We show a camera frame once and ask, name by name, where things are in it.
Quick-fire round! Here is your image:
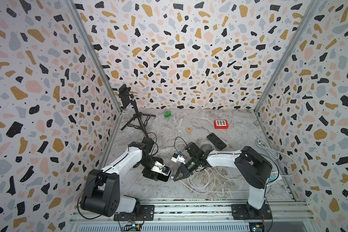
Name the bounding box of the white charging cable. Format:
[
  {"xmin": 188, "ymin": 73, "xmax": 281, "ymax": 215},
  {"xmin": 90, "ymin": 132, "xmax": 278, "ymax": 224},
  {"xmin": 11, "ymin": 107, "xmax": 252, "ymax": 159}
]
[{"xmin": 169, "ymin": 139, "xmax": 250, "ymax": 195}]

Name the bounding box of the black phone pale green case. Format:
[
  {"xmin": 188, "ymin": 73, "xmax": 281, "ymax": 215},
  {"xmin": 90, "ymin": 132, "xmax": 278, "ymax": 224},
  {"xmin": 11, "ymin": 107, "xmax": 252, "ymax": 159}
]
[{"xmin": 206, "ymin": 133, "xmax": 227, "ymax": 151}]

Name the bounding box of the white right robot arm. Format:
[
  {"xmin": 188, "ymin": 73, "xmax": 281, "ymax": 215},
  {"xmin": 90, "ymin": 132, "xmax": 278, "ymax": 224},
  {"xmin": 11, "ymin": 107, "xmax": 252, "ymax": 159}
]
[{"xmin": 173, "ymin": 142, "xmax": 273, "ymax": 210}]

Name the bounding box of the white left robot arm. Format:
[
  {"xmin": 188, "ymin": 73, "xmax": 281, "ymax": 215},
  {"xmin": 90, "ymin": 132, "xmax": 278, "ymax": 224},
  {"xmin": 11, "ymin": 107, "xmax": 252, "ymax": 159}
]
[{"xmin": 77, "ymin": 137, "xmax": 172, "ymax": 219}]

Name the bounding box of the black tripod with phone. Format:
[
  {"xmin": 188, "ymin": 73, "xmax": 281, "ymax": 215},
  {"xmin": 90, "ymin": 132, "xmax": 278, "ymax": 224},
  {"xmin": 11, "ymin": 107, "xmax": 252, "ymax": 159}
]
[{"xmin": 118, "ymin": 84, "xmax": 157, "ymax": 137}]

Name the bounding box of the red block white grid top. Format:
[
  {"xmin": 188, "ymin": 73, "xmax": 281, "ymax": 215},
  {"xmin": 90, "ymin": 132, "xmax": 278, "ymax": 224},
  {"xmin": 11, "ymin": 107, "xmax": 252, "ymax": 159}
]
[{"xmin": 214, "ymin": 119, "xmax": 229, "ymax": 130}]

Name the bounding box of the green toy cube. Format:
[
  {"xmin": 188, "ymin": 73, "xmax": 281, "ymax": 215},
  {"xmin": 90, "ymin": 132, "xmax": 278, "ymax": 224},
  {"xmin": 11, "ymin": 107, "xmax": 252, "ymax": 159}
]
[{"xmin": 163, "ymin": 110, "xmax": 172, "ymax": 118}]

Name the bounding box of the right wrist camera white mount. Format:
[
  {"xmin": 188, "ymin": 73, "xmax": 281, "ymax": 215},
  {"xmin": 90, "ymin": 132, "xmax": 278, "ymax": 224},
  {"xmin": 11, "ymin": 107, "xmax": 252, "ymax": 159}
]
[{"xmin": 171, "ymin": 152, "xmax": 187, "ymax": 163}]

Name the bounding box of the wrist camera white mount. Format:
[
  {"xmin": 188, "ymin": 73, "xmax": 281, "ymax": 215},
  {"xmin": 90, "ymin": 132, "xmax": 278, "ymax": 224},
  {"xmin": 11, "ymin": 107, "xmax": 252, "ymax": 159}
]
[
  {"xmin": 171, "ymin": 152, "xmax": 187, "ymax": 163},
  {"xmin": 151, "ymin": 161, "xmax": 171, "ymax": 174}
]

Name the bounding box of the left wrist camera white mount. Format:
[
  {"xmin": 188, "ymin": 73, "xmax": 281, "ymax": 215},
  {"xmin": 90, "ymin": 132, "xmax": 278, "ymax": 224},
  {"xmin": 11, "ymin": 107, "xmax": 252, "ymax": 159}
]
[{"xmin": 151, "ymin": 161, "xmax": 171, "ymax": 174}]

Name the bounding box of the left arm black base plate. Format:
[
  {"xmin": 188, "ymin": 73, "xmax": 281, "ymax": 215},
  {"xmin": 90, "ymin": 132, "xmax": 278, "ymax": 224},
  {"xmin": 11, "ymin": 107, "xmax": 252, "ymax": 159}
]
[{"xmin": 114, "ymin": 205, "xmax": 155, "ymax": 222}]

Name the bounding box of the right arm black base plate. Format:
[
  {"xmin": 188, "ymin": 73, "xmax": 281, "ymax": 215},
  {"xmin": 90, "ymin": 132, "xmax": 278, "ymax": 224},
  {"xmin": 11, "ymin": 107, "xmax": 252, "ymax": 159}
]
[{"xmin": 231, "ymin": 203, "xmax": 273, "ymax": 220}]

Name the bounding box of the thick white power cord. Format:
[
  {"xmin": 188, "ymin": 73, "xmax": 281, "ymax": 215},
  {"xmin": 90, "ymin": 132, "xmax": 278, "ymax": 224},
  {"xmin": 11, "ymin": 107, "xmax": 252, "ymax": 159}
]
[{"xmin": 255, "ymin": 138, "xmax": 299, "ymax": 177}]

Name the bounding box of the aluminium front rail frame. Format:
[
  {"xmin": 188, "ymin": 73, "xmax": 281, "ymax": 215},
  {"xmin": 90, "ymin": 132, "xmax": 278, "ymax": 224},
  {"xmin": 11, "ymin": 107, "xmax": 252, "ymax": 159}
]
[{"xmin": 66, "ymin": 199, "xmax": 320, "ymax": 232}]

